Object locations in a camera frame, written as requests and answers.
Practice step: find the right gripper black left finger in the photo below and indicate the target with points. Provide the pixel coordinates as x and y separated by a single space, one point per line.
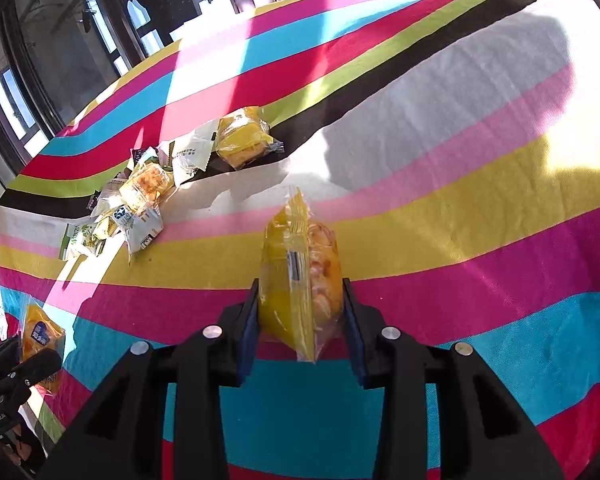
157 413

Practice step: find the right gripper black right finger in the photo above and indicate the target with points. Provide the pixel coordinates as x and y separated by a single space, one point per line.
440 400

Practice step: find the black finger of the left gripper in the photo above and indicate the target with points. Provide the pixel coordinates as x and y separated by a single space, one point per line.
38 367

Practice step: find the yellow cake packet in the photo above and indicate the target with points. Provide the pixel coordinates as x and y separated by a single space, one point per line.
40 332
244 136
300 282
145 186

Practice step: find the small white barcode packet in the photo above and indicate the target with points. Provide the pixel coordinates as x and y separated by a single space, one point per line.
139 230

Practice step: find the yellow cake packet front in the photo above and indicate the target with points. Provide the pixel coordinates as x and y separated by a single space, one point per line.
300 282

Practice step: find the green yellow garlic pea packet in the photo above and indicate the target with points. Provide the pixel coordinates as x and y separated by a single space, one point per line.
80 239

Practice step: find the white pastry packet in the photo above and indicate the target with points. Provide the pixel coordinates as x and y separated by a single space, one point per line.
109 197

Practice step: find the dark chocolate snack packet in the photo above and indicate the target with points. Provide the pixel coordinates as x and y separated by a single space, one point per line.
137 154

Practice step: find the white bun packet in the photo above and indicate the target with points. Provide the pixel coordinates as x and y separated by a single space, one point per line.
191 153

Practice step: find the striped colourful tablecloth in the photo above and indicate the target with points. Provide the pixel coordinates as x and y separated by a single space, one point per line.
452 145

